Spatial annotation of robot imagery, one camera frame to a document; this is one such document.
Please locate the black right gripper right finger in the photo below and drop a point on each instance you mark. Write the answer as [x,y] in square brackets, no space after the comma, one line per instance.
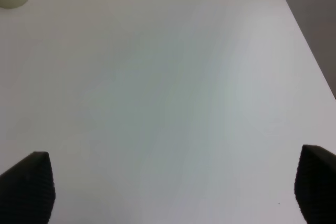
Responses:
[314,186]

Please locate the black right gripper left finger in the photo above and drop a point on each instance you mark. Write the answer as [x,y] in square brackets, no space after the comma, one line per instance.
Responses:
[28,190]

